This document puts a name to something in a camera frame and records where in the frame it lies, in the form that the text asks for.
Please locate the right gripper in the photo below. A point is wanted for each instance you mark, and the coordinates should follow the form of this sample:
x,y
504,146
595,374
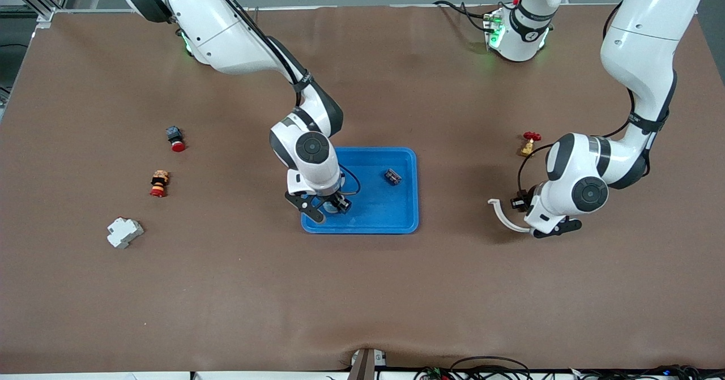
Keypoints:
x,y
340,201

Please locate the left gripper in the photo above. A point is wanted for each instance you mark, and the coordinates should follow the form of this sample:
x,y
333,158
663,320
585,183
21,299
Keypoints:
x,y
519,203

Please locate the blue bell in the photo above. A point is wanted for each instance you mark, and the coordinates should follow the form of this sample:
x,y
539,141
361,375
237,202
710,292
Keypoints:
x,y
331,209

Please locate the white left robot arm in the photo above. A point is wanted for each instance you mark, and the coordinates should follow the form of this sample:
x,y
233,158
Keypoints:
x,y
640,57

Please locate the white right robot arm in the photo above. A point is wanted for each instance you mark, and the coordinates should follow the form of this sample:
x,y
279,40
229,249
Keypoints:
x,y
226,40

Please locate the blue plastic tray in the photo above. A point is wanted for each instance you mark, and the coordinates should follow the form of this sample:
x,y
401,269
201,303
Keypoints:
x,y
385,210

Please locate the white curved plastic clip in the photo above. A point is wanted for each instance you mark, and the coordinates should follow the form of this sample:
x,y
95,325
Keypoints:
x,y
504,218

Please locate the brown table mat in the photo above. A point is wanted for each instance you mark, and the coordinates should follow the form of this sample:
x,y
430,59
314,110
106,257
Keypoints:
x,y
362,295

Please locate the red emergency push button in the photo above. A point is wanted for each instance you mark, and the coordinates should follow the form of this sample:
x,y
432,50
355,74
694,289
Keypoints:
x,y
176,139

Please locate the red yellow stacked button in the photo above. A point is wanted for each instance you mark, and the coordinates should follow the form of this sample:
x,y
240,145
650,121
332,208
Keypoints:
x,y
160,184

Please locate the white circuit breaker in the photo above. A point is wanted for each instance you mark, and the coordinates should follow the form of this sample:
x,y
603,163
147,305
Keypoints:
x,y
124,233

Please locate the metal bracket at table edge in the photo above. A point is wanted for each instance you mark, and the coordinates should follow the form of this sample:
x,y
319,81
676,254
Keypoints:
x,y
367,364

